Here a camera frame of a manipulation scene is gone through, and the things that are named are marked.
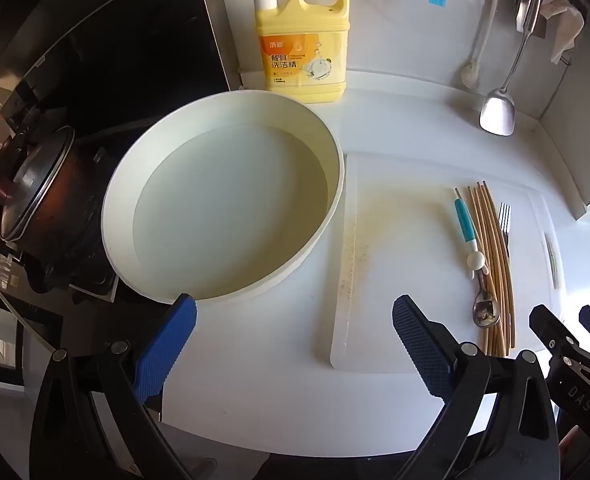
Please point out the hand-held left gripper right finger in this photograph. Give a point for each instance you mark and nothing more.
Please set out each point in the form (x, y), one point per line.
(420, 345)

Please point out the glass pot lid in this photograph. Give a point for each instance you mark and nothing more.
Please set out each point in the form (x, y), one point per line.
(35, 185)

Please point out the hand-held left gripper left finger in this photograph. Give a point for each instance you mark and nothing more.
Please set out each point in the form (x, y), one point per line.
(167, 345)

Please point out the white round plastic basin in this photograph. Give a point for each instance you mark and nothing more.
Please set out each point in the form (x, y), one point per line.
(225, 210)

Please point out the white hanging cloth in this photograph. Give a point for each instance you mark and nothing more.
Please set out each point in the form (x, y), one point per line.
(565, 25)

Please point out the stainless steel spatula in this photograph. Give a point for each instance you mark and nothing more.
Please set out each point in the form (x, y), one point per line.
(497, 112)

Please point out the pile of wooden chopsticks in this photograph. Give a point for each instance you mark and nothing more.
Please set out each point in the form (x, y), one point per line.
(495, 270)

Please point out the white plastic cutting board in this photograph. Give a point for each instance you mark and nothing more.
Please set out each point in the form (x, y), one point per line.
(415, 260)

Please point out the yellow dish soap pump bottle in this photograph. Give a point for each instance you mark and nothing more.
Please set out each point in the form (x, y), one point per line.
(300, 60)

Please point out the brown cooking pot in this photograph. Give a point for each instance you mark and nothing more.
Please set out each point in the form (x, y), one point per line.
(70, 220)

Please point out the stainless steel fork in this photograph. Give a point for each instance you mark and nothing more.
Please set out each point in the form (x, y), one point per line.
(505, 215)

